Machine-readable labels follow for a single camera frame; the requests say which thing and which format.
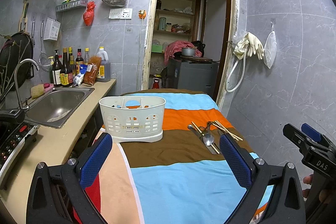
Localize metal spoon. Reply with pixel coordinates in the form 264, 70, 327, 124
187, 124, 214, 146

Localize person's right hand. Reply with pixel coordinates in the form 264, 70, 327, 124
302, 174, 313, 198

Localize orange-brown spice bag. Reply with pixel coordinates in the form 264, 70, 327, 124
83, 56, 101, 86

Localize dark grey cabinet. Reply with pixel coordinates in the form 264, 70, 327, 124
166, 59, 218, 97

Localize wire mesh strainer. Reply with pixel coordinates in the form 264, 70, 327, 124
39, 20, 51, 72

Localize striped colourful table cloth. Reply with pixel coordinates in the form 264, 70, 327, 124
85, 89, 245, 223

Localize red fire extinguisher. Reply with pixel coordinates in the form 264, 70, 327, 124
151, 75, 161, 89

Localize clear yellow-capped bottle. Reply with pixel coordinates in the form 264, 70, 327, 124
83, 48, 90, 65

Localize wooden chopstick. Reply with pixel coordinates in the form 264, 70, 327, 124
191, 122, 221, 155
212, 121, 243, 141

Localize grey wall shelf rack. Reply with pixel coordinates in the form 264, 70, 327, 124
56, 0, 88, 12

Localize red capped sauce bottle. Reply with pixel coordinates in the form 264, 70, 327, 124
75, 48, 84, 75

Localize chrome curved faucet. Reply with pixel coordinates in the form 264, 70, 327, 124
13, 58, 40, 111

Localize white wall socket panel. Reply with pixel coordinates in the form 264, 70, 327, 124
108, 8, 133, 20

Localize induction cooker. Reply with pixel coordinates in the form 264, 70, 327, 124
1, 109, 40, 190

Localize small metal pot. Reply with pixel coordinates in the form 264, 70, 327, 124
181, 48, 196, 57

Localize dark soy sauce bottle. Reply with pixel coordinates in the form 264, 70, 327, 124
60, 48, 73, 87

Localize white hanging box holder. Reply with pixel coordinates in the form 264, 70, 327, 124
43, 18, 61, 41

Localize black pump bottle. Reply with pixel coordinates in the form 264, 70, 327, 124
52, 50, 62, 87

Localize orange wall hook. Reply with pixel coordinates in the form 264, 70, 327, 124
138, 10, 146, 19

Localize large dark oil jug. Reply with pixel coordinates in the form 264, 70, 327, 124
96, 46, 110, 83

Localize red pink cloth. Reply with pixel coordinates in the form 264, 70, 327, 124
164, 40, 195, 65

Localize stainless steel sink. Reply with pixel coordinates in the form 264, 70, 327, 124
25, 87, 95, 128

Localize white mesh bag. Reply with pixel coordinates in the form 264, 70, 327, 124
263, 22, 277, 69

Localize yellow sponge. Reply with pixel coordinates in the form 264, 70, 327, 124
30, 84, 45, 99

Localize white hose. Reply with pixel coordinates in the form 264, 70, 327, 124
224, 50, 248, 93

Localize red plastic bag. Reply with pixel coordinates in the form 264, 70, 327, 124
83, 1, 96, 26

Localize cream rubber gloves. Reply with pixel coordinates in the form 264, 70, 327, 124
233, 32, 264, 60

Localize blue white salt bag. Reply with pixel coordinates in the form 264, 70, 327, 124
73, 64, 87, 86

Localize black wok pan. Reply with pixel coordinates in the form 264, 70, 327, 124
1, 31, 34, 90

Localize white plastic utensil caddy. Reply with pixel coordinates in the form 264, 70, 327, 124
99, 96, 166, 143

